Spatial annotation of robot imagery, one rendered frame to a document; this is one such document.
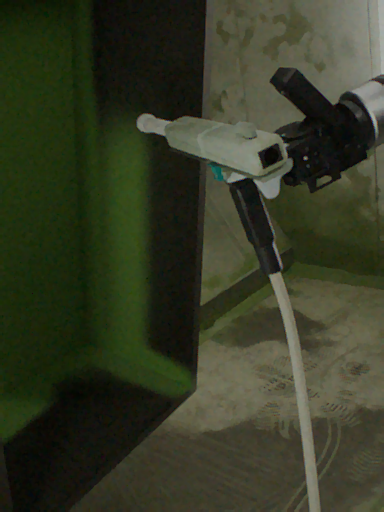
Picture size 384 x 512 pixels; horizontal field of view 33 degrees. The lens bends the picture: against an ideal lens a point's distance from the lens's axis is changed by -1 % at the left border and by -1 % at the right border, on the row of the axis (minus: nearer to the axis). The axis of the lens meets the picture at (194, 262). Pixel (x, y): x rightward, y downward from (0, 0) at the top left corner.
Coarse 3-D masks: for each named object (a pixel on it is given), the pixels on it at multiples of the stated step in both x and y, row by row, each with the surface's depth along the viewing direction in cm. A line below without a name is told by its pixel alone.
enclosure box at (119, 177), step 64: (0, 0) 118; (64, 0) 131; (128, 0) 125; (192, 0) 117; (0, 64) 122; (64, 64) 137; (128, 64) 130; (192, 64) 122; (0, 128) 127; (64, 128) 142; (128, 128) 137; (0, 192) 132; (64, 192) 148; (128, 192) 144; (192, 192) 134; (0, 256) 137; (64, 256) 155; (128, 256) 151; (192, 256) 140; (0, 320) 142; (64, 320) 162; (128, 320) 159; (192, 320) 147; (0, 384) 148; (64, 384) 156; (128, 384) 157; (192, 384) 153; (0, 448) 100; (64, 448) 137; (128, 448) 135
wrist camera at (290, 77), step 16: (272, 80) 85; (288, 80) 83; (304, 80) 84; (288, 96) 86; (304, 96) 84; (320, 96) 85; (304, 112) 89; (320, 112) 86; (336, 112) 87; (336, 128) 87
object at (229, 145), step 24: (144, 120) 114; (192, 120) 95; (192, 144) 89; (216, 144) 81; (240, 144) 75; (264, 144) 73; (240, 168) 77; (264, 168) 74; (288, 168) 75; (240, 192) 85; (240, 216) 88; (264, 216) 87; (264, 240) 88; (264, 264) 90
